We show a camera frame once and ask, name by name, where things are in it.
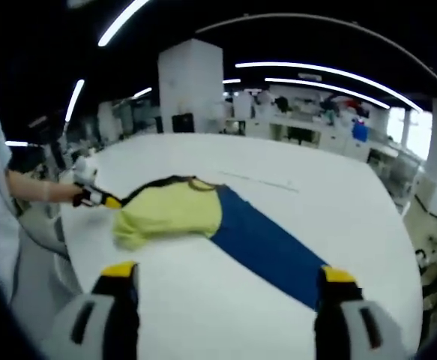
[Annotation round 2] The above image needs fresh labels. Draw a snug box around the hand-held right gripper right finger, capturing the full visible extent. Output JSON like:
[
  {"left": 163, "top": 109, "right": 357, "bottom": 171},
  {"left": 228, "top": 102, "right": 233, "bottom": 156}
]
[{"left": 314, "top": 265, "right": 401, "bottom": 360}]

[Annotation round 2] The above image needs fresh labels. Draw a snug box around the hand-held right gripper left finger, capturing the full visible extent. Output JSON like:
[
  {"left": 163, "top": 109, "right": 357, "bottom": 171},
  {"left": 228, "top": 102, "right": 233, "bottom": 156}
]
[{"left": 51, "top": 261, "right": 141, "bottom": 360}]

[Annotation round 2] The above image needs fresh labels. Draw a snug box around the yellow blue grey garment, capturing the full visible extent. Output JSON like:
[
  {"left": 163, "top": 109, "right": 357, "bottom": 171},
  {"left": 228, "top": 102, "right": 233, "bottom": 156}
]
[{"left": 112, "top": 174, "right": 331, "bottom": 312}]

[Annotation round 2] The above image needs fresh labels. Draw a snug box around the person's left hand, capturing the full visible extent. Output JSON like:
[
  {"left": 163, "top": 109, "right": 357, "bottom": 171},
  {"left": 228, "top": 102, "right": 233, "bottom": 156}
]
[{"left": 47, "top": 181, "right": 85, "bottom": 206}]

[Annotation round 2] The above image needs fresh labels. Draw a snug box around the black box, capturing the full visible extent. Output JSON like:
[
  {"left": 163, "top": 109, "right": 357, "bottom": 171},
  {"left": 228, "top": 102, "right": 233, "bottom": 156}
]
[{"left": 172, "top": 113, "right": 194, "bottom": 134}]

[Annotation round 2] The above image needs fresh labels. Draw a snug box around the tall white cabinet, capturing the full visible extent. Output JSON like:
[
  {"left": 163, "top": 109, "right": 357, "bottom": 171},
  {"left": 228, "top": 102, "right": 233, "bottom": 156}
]
[{"left": 232, "top": 91, "right": 255, "bottom": 119}]

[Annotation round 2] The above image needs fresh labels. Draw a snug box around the row of white counters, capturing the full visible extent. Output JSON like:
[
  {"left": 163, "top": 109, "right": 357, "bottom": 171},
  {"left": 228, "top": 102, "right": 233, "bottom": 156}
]
[{"left": 223, "top": 112, "right": 391, "bottom": 166}]

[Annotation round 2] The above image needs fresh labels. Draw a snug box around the blue container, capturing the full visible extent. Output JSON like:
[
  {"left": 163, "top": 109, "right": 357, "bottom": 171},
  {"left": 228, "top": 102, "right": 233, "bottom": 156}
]
[{"left": 352, "top": 121, "right": 369, "bottom": 142}]

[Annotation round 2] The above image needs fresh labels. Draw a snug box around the curved ceiling rail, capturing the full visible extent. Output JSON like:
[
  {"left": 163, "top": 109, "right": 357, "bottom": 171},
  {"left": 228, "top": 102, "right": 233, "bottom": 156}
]
[{"left": 195, "top": 13, "right": 437, "bottom": 101}]

